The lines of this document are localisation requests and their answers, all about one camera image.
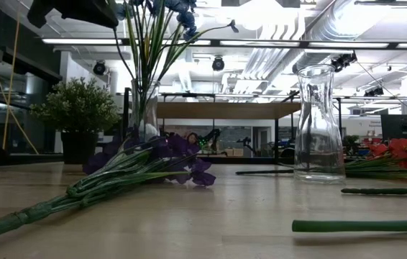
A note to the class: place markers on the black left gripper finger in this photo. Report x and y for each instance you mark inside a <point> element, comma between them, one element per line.
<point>88,11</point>

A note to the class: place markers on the large red flower bunch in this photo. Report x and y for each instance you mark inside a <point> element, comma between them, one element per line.
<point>401,147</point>

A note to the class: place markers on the purple artificial flower bunch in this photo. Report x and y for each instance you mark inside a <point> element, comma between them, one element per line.
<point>117,172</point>

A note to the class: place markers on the long ceiling light strip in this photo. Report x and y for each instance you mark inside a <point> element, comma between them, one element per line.
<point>81,41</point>

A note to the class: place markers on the silver ventilation duct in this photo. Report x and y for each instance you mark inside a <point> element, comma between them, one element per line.
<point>325,28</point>

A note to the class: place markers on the person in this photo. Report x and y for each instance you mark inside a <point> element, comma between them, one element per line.
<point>192,137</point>

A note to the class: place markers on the black background robot arm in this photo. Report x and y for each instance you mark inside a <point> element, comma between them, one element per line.
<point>212,136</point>

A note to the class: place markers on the green potted plant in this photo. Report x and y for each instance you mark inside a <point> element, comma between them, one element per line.
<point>77,108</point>

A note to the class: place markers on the blue artificial flower bunch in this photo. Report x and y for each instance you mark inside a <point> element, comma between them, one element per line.
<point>149,54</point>

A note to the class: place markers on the brown cardboard box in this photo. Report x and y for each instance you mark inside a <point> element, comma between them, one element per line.
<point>234,152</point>

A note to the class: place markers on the wooden shelf with black frame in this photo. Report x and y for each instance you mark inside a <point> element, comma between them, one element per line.
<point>225,110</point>

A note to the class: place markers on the clear glass vase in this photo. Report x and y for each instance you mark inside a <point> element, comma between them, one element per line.
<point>152,108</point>
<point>318,144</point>

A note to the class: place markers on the round black ceiling fixture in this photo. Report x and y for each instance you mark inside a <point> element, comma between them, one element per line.
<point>99,67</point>
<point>218,64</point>

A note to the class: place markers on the black computer monitor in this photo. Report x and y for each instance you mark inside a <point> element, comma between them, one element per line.
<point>403,127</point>

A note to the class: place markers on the black ceiling camera cluster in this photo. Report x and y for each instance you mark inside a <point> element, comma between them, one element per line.
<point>343,61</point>

